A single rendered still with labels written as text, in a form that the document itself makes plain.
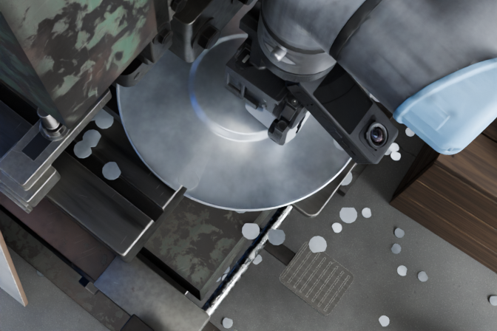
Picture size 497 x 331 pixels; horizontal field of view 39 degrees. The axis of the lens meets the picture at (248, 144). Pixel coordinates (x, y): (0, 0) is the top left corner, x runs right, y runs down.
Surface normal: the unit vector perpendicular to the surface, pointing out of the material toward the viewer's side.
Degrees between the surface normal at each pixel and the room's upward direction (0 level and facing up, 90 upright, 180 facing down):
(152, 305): 0
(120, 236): 0
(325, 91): 28
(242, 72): 1
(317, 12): 59
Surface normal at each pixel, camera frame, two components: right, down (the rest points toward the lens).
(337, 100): 0.46, -0.03
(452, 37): 0.05, -0.31
